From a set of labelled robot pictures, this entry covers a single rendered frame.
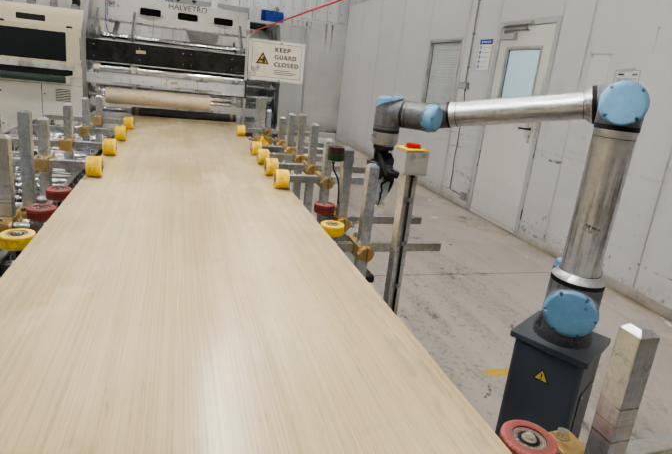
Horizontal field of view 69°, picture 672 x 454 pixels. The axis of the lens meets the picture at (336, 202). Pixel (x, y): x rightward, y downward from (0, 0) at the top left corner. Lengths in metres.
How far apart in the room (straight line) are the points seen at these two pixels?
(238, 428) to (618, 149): 1.19
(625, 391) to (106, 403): 0.72
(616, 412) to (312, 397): 0.43
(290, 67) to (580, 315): 3.27
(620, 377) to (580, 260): 0.81
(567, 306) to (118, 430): 1.23
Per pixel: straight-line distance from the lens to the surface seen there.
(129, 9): 4.54
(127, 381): 0.86
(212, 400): 0.80
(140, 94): 4.26
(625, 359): 0.79
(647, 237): 4.22
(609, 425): 0.84
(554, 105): 1.67
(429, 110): 1.61
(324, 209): 1.84
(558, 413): 1.91
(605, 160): 1.53
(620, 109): 1.51
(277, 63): 4.27
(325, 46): 10.91
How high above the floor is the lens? 1.39
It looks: 15 degrees down
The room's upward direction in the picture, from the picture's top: 6 degrees clockwise
